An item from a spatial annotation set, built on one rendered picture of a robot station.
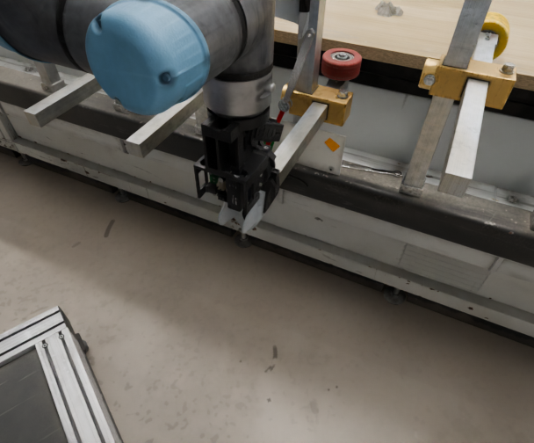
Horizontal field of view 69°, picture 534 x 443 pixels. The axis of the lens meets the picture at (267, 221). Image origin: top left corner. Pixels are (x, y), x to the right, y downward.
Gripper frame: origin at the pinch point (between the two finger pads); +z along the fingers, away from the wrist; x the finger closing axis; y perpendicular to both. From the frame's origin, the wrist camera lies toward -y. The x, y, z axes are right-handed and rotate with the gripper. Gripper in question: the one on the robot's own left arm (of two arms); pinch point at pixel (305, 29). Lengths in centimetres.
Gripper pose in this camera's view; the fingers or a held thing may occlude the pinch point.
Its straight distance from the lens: 68.9
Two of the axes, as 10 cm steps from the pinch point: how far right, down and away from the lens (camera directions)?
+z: 0.0, 6.9, 7.2
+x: -0.9, 7.2, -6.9
